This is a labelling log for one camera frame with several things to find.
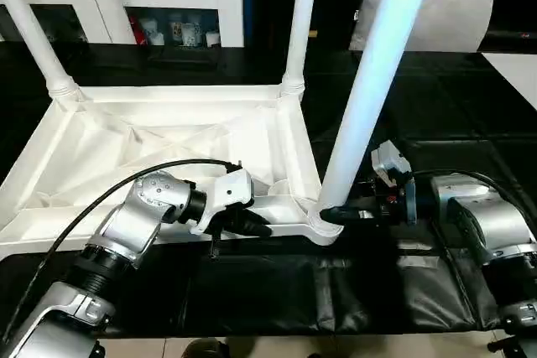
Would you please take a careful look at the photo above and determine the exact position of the black work mat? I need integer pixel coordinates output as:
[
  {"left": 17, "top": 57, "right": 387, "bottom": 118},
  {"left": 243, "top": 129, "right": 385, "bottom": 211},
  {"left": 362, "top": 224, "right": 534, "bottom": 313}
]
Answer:
[{"left": 0, "top": 39, "right": 537, "bottom": 339}]

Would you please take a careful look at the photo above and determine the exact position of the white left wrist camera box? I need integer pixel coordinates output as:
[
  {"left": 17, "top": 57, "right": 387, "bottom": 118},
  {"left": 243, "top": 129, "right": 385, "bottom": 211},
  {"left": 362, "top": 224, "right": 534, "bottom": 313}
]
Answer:
[{"left": 191, "top": 167, "right": 255, "bottom": 235}]

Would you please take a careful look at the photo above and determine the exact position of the white plastic table top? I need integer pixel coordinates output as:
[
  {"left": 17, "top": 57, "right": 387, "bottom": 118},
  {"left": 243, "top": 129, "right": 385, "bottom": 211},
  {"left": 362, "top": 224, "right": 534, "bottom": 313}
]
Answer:
[{"left": 0, "top": 83, "right": 343, "bottom": 260}]

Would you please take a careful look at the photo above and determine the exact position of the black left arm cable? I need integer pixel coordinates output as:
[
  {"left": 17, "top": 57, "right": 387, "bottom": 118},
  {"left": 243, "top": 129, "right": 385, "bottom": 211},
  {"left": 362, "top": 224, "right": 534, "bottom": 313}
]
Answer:
[{"left": 0, "top": 158, "right": 244, "bottom": 344}]

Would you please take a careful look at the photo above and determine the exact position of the black stand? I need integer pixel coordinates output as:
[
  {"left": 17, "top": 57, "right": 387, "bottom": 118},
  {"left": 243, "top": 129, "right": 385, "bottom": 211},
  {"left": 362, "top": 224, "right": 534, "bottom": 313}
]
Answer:
[{"left": 488, "top": 331, "right": 537, "bottom": 358}]

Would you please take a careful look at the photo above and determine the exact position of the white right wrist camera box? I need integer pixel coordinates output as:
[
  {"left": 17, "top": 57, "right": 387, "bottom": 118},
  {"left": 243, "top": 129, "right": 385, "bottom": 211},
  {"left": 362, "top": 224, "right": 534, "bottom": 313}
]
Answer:
[{"left": 370, "top": 141, "right": 414, "bottom": 188}]

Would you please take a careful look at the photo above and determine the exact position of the white board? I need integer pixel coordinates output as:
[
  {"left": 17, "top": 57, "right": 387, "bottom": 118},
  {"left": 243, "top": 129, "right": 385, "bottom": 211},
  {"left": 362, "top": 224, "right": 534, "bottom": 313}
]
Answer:
[{"left": 482, "top": 51, "right": 537, "bottom": 112}]

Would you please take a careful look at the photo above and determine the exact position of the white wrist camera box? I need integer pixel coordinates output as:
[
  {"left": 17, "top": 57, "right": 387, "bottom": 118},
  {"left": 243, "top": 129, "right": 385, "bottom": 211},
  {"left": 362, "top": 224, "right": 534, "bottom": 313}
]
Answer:
[
  {"left": 191, "top": 167, "right": 255, "bottom": 235},
  {"left": 370, "top": 141, "right": 414, "bottom": 188}
]

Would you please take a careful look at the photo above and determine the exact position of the grey white pillow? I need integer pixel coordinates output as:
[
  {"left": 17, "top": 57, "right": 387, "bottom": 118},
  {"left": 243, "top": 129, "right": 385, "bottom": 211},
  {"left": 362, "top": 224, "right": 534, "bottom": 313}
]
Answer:
[{"left": 348, "top": 0, "right": 498, "bottom": 53}]

